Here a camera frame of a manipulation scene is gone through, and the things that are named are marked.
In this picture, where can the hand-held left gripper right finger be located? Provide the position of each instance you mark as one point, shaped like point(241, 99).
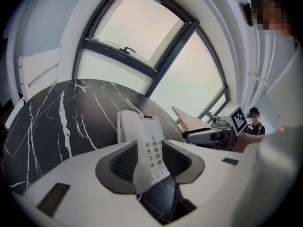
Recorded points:
point(182, 164)

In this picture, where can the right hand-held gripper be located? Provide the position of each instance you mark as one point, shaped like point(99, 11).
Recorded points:
point(233, 120)

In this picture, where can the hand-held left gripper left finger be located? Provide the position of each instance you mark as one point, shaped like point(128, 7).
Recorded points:
point(118, 167)

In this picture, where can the white desk telephone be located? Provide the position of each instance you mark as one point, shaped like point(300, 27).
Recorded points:
point(151, 131)

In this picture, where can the person's right forearm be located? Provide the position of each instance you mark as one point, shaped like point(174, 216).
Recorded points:
point(248, 141)

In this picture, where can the light wooden board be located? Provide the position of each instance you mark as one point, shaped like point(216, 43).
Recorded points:
point(189, 120)

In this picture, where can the black framed window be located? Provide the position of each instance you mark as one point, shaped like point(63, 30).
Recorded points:
point(151, 29)

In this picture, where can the white chair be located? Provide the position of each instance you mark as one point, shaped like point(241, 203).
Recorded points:
point(40, 70)

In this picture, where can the person's head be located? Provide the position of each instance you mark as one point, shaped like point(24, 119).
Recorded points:
point(272, 13)

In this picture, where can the white wall bracket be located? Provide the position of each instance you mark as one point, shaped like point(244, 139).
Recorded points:
point(259, 77)

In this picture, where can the black head-worn camera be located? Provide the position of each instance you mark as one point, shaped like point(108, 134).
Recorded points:
point(246, 13)

